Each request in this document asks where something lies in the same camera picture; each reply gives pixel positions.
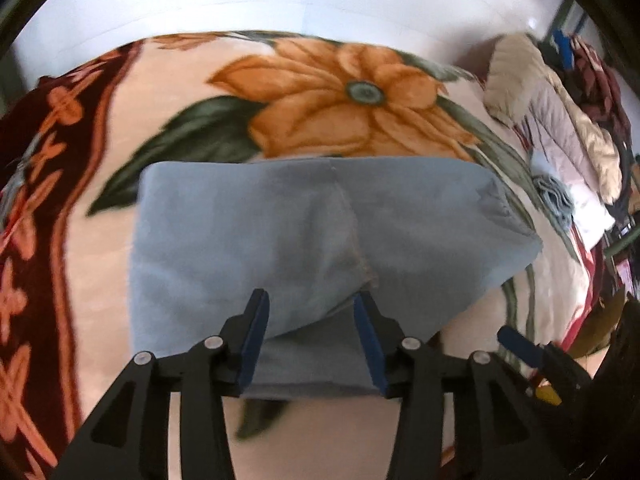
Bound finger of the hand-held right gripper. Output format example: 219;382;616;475
496;326;551;367

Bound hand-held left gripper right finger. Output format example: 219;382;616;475
352;290;571;480

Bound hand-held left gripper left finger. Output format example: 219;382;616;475
50;288;271;480

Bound grey-blue pants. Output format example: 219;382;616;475
129;156;544;402

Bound yellow fuzzy blanket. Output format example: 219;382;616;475
530;290;628;408

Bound folded blue-grey cloth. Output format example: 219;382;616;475
532;172;576;228

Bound white cloth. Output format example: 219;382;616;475
530;150;616;231

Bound tan puffer jacket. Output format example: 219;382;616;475
570;105;623;206

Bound pink puffer jacket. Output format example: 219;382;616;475
520;80;601;201

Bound floral fleece blanket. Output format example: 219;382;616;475
0;30;616;480

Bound beige puffer jacket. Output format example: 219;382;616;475
482;34;557;128

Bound dark clothes pile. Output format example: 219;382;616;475
552;30;633;126

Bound green metal frame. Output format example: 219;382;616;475
547;0;588;46

